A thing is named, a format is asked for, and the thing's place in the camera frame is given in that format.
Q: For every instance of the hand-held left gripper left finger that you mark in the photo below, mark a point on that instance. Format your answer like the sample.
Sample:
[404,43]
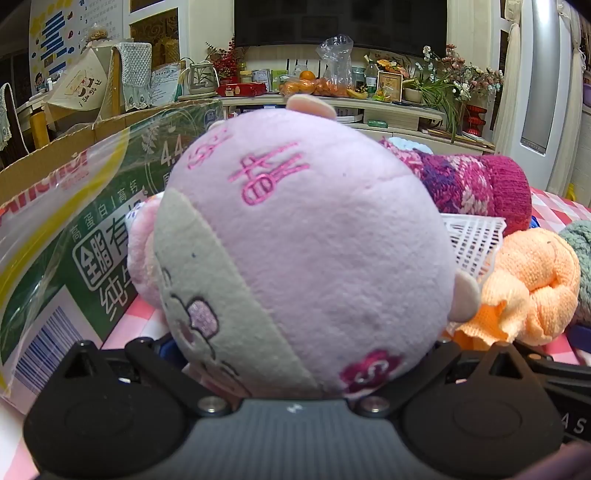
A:
[143,357]

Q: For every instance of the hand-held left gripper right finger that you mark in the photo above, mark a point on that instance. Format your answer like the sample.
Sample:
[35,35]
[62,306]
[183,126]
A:
[443,360]

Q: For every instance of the cardboard box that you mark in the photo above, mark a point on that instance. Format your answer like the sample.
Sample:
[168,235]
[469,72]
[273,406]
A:
[115,230]

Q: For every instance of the pink round plush toy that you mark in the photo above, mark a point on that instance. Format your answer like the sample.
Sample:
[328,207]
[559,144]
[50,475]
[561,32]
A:
[314,240]

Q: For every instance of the pink purple knit hat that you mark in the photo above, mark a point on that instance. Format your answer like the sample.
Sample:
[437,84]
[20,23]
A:
[466,184]

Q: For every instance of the person's right forearm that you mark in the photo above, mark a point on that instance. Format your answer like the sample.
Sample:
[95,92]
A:
[558,466]

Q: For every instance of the orange towel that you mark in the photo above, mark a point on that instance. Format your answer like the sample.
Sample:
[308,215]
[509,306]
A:
[531,277]

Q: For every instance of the white plastic mesh basket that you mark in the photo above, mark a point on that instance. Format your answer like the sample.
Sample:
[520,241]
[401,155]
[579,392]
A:
[466,240]

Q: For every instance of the grey green towel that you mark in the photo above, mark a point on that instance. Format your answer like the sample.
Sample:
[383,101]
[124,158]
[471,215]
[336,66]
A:
[582,258]

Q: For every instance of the pink checkered tablecloth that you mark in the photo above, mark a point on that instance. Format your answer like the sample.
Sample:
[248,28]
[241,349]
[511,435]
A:
[554,203]

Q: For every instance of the light blue fluffy cuff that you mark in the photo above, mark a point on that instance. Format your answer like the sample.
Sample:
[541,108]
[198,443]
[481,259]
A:
[408,143]

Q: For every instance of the red vase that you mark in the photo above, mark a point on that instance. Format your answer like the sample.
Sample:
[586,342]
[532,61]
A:
[475,117]

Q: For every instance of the small green box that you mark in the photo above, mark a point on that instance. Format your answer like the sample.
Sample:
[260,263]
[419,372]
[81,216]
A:
[377,123]

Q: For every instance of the cream tv cabinet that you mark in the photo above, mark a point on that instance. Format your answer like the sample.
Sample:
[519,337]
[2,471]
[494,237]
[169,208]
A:
[392,108]

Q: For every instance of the white basin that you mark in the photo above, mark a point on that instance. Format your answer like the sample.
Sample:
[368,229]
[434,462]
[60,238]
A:
[348,114]

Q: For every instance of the potted plant with flowers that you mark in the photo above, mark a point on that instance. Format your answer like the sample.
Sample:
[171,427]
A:
[438,87]

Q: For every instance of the white printed sack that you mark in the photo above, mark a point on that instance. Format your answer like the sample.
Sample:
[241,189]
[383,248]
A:
[166,83]

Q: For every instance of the banana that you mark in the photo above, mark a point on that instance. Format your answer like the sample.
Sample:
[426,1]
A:
[358,93]

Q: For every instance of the beige printed tote bag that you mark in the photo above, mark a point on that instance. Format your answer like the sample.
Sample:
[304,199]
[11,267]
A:
[85,83]

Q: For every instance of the red flat box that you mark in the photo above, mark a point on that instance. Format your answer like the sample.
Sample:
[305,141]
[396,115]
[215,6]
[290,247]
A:
[242,90]

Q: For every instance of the glass electric kettle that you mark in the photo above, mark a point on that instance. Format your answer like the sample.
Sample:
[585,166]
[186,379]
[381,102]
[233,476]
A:
[203,78]

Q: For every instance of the white standing air conditioner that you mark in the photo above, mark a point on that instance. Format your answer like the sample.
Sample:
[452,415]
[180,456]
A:
[545,92]

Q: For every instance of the wooden chair with lace cover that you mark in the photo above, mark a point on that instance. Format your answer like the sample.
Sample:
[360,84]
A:
[134,69]

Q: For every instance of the green glass bottle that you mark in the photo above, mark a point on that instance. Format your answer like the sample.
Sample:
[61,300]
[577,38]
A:
[371,76]

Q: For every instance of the red berry bouquet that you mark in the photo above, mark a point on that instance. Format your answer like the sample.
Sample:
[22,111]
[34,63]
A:
[228,60]

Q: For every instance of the clear plastic bag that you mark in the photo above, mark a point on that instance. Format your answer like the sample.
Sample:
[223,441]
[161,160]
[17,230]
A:
[337,60]

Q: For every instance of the black television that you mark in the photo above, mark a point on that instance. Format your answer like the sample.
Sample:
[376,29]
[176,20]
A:
[341,23]

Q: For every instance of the wooden picture frame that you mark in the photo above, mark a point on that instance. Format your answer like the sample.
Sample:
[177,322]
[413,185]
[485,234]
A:
[390,85]

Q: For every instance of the wall poster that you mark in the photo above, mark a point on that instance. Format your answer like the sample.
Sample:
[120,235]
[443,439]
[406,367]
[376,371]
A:
[51,37]

